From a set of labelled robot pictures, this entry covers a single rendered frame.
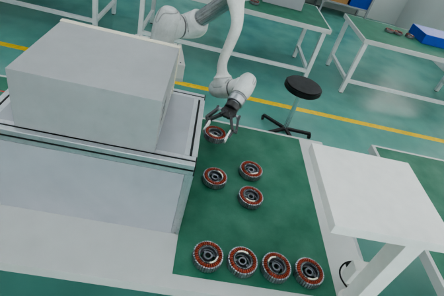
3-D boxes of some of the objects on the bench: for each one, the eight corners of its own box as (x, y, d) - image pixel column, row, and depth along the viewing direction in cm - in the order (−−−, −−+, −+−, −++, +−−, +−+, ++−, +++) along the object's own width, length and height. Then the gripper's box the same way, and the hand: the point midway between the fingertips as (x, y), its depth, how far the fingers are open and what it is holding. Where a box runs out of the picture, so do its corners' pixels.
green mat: (196, 117, 192) (196, 117, 192) (298, 139, 199) (298, 139, 199) (172, 273, 117) (172, 273, 117) (337, 299, 124) (337, 299, 124)
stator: (235, 166, 168) (237, 160, 166) (255, 164, 172) (257, 159, 170) (243, 183, 160) (246, 177, 158) (264, 180, 164) (266, 175, 162)
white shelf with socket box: (270, 222, 145) (311, 142, 118) (350, 236, 149) (408, 162, 122) (278, 305, 117) (335, 225, 90) (377, 320, 121) (459, 248, 94)
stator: (209, 193, 150) (211, 187, 148) (197, 175, 157) (199, 170, 154) (230, 185, 156) (232, 180, 154) (217, 169, 163) (219, 164, 161)
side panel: (180, 180, 152) (193, 124, 133) (186, 182, 152) (200, 125, 133) (170, 233, 130) (184, 174, 111) (178, 234, 130) (193, 176, 111)
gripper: (252, 117, 179) (234, 150, 169) (213, 98, 184) (193, 130, 174) (254, 109, 173) (235, 143, 163) (214, 90, 177) (193, 123, 167)
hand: (215, 133), depth 169 cm, fingers closed on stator, 11 cm apart
